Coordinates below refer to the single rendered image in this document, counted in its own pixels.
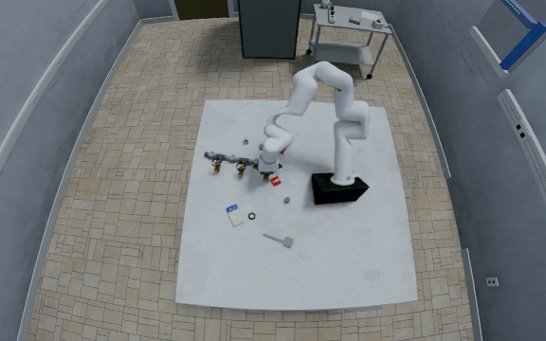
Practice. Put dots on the grey pipe manifold with brass valves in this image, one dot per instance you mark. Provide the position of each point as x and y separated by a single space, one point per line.
242 161

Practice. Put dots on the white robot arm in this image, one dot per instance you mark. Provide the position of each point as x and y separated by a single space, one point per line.
353 115

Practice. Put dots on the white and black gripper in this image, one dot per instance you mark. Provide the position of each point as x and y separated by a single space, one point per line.
261 166

